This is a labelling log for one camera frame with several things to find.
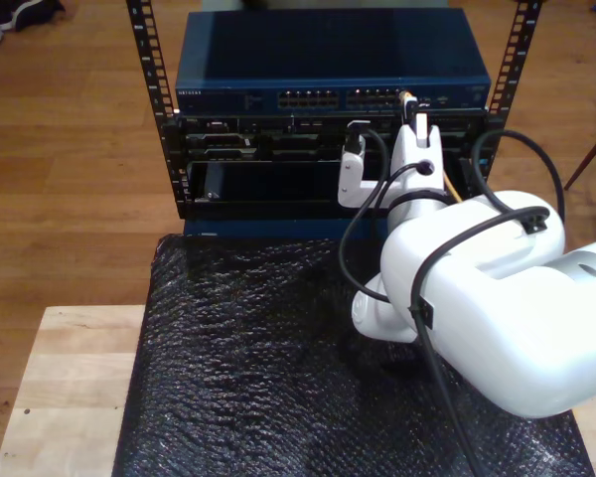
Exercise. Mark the black bubble mat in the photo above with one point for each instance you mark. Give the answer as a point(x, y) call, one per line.
point(253, 372)

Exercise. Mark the black rack frame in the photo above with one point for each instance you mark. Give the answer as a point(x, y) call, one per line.
point(149, 59)

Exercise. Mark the blue network switch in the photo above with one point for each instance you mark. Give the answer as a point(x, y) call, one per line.
point(328, 49)

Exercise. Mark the dark sneaker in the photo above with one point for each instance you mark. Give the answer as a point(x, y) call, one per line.
point(30, 15)

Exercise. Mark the black rack server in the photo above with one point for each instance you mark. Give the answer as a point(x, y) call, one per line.
point(278, 144)

